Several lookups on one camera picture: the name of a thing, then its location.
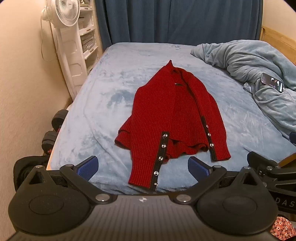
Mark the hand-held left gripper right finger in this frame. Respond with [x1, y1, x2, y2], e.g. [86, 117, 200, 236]
[172, 156, 266, 205]

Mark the red knit cardigan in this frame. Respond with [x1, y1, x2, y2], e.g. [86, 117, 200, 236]
[114, 60, 232, 192]

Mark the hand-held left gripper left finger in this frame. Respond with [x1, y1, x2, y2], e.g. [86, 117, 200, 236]
[22, 156, 116, 205]

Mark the fan power cord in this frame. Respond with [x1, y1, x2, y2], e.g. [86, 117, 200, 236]
[41, 13, 57, 62]

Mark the bed with blue fleece sheet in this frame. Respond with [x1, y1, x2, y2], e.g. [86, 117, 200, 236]
[46, 42, 296, 195]

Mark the black dumbbell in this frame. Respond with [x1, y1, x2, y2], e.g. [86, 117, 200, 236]
[51, 109, 69, 131]
[42, 131, 59, 155]

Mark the floral patterned clothing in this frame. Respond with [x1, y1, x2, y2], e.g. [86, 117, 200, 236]
[269, 215, 296, 241]

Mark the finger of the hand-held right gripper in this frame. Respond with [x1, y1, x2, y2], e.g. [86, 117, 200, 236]
[247, 151, 280, 173]

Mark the wooden bed frame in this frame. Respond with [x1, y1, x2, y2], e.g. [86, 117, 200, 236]
[259, 26, 296, 66]

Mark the white standing fan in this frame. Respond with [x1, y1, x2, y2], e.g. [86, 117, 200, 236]
[41, 0, 89, 101]

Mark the white plastic drawer unit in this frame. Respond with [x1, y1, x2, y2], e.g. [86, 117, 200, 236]
[77, 0, 99, 73]

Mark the dark blue curtain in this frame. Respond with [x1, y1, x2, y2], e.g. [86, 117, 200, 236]
[94, 0, 264, 51]

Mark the grey-blue fleece blanket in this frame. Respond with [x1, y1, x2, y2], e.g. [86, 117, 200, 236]
[190, 40, 296, 147]

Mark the smartphone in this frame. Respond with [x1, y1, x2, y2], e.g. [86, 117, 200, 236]
[261, 72, 284, 93]

